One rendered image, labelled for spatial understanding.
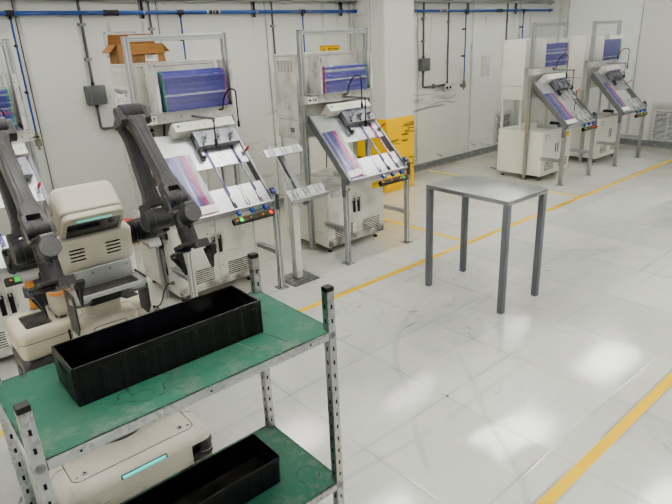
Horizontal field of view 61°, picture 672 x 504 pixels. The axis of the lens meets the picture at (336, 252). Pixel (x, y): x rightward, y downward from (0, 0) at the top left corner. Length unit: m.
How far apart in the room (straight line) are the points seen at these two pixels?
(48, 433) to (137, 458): 0.98
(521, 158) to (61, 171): 5.42
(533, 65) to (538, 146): 0.98
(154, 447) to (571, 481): 1.76
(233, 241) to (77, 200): 2.53
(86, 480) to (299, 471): 0.83
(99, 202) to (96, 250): 0.18
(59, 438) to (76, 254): 0.78
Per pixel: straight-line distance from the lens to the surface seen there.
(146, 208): 2.13
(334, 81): 5.09
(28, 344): 2.50
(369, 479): 2.68
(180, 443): 2.58
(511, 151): 7.93
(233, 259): 4.53
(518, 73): 7.79
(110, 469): 2.53
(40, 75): 5.54
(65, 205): 2.07
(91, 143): 5.67
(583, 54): 9.00
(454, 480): 2.70
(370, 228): 5.41
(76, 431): 1.57
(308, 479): 2.18
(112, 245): 2.18
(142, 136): 2.07
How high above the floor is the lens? 1.81
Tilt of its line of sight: 20 degrees down
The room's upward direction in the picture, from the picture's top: 3 degrees counter-clockwise
